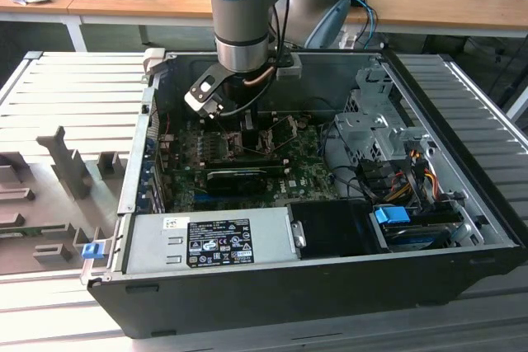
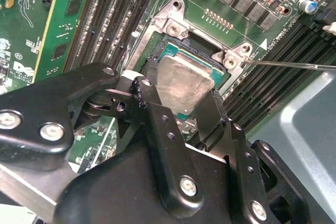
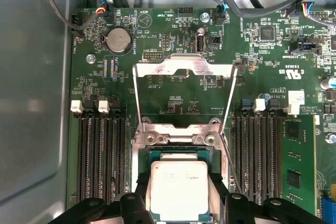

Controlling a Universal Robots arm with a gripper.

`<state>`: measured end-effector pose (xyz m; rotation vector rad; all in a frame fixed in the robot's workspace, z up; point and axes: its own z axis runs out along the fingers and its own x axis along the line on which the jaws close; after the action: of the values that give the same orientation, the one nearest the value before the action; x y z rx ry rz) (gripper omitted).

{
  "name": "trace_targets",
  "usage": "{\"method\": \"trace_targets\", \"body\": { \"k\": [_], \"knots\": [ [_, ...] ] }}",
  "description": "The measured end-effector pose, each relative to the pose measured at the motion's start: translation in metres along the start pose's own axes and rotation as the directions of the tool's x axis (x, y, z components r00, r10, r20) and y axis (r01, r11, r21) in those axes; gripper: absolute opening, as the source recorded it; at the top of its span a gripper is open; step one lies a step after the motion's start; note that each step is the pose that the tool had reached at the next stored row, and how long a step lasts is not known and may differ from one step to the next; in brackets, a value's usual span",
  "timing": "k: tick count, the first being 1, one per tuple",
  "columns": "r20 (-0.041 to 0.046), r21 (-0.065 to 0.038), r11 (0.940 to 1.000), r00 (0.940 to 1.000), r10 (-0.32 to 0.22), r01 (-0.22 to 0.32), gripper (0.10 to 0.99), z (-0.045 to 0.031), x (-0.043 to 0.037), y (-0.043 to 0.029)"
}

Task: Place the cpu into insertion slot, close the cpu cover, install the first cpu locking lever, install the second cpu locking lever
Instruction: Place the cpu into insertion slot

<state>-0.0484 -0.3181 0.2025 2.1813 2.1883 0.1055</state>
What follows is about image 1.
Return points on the hard disk in blue carrier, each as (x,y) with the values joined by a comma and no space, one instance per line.
(389,217)

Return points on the beige plastic latch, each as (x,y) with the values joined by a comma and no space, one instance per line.
(153,61)

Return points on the blue case latch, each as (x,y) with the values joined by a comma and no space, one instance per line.
(92,251)

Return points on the blue expansion slot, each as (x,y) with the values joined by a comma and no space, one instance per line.
(204,196)

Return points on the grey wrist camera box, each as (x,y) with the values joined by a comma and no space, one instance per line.
(288,71)

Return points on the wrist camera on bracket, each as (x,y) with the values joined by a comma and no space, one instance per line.
(198,100)

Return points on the open PC case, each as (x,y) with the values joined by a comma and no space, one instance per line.
(247,298)

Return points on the CPU socket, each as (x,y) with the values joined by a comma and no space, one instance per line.
(231,144)

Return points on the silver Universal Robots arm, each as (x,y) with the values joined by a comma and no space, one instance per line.
(239,10)

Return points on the grey parts rack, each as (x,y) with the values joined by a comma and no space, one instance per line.
(62,203)

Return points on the metal drive cage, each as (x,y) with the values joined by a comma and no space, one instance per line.
(371,129)

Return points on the silver power supply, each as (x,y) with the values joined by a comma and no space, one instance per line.
(152,245)

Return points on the green RAM stick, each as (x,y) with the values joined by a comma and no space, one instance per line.
(24,231)

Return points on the black graphics card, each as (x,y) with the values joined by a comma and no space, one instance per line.
(235,181)

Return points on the green motherboard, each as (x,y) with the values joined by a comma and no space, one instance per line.
(305,179)

